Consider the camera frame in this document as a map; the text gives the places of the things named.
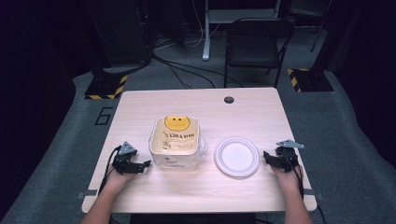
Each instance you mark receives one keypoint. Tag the grey table bracket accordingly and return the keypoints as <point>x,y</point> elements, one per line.
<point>86,194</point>
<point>314,196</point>

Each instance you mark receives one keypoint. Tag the white metal desk frame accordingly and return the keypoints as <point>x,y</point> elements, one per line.
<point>207,34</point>

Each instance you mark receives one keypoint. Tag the black folding chair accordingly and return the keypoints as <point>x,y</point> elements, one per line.
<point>255,46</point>

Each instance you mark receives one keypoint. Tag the person's left hand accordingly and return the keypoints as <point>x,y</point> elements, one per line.
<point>117,180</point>

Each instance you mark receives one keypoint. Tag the smiley face plastic bag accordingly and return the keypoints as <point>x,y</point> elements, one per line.
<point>176,143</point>

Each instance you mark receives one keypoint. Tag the white paper plate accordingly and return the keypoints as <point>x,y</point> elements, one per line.
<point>237,157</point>

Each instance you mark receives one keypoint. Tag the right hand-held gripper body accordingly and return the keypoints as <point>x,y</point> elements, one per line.
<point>288,154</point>

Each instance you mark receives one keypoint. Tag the striped black stand base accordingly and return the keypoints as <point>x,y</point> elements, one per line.
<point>106,87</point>
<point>309,79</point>

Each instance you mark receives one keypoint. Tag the person's right hand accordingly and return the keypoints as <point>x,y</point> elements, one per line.
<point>285,179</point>

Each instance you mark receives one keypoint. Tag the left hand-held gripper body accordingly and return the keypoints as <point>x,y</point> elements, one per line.
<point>124,157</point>

